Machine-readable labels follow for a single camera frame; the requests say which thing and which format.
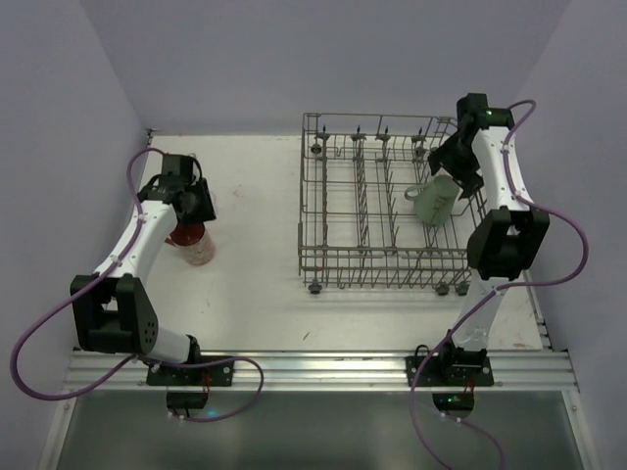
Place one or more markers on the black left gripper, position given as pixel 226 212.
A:
pixel 197 211

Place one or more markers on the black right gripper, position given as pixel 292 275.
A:
pixel 452 160

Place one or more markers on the green ceramic mug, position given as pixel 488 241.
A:
pixel 433 201

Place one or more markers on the pink ceramic mug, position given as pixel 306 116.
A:
pixel 194 243

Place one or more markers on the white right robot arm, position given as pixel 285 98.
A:
pixel 480 156

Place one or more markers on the grey wire dish rack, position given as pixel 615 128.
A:
pixel 356 227

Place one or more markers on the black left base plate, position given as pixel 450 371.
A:
pixel 212 371

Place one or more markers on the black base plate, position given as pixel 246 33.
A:
pixel 433 374
pixel 212 371

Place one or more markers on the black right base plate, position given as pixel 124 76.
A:
pixel 433 374

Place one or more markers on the aluminium mounting rail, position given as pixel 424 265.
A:
pixel 518 371

